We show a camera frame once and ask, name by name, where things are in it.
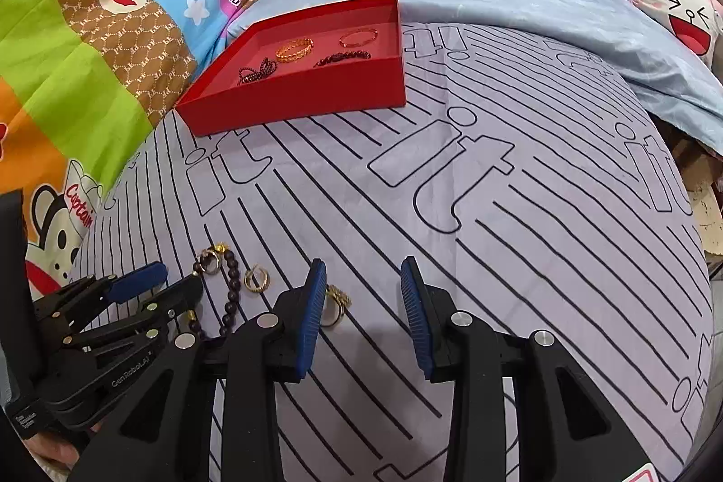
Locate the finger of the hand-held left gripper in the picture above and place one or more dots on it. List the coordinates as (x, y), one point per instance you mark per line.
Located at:
(175, 301)
(135, 281)

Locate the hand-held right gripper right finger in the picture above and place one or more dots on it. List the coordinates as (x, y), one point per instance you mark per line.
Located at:
(415, 318)

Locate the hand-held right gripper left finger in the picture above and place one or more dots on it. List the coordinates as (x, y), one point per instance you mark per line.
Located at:
(313, 312)

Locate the red cardboard box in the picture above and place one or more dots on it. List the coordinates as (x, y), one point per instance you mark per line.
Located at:
(293, 98)

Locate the thin gold bangle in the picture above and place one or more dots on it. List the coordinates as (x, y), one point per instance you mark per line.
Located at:
(343, 40)

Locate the person's left hand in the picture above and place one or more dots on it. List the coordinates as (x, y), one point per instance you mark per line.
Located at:
(53, 454)

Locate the grey striped bed cover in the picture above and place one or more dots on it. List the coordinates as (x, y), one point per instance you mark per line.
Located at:
(508, 233)

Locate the colourful cartoon monkey blanket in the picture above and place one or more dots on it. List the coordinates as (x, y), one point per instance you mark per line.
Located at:
(84, 81)

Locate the brown cardboard box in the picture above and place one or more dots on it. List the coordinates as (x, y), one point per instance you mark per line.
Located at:
(703, 199)

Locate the pink cartoon face cushion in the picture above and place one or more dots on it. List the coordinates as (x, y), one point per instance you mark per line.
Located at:
(683, 19)

